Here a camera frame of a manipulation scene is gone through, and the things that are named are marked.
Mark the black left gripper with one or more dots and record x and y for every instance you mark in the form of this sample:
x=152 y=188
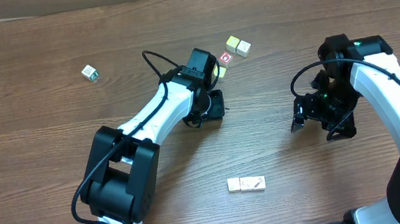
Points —
x=220 y=111

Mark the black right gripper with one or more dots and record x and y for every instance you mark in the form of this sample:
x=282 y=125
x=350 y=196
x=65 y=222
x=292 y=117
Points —
x=307 y=108

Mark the yellow crayon wooden block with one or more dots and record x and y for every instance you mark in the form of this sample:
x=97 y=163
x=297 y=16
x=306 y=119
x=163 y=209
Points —
x=259 y=183

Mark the yellow G wooden block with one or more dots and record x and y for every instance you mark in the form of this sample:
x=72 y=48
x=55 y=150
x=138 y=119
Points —
x=233 y=184

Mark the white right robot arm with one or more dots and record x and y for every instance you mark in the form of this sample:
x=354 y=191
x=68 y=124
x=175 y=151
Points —
x=351 y=69

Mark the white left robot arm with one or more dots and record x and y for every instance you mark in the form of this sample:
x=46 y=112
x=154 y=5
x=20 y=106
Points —
x=121 y=174

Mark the pale yellow wooden block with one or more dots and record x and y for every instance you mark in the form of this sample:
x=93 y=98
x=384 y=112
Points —
x=222 y=72

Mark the red top wooden block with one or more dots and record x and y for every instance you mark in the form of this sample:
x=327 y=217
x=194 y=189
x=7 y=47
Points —
x=225 y=59

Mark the yellow top wooden block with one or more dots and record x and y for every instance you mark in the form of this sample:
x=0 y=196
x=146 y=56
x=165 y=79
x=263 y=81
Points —
x=232 y=43

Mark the plain cream wooden block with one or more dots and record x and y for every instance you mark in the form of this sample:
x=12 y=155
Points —
x=243 y=48

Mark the green letter wooden block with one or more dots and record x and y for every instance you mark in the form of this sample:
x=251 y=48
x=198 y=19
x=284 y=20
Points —
x=90 y=73

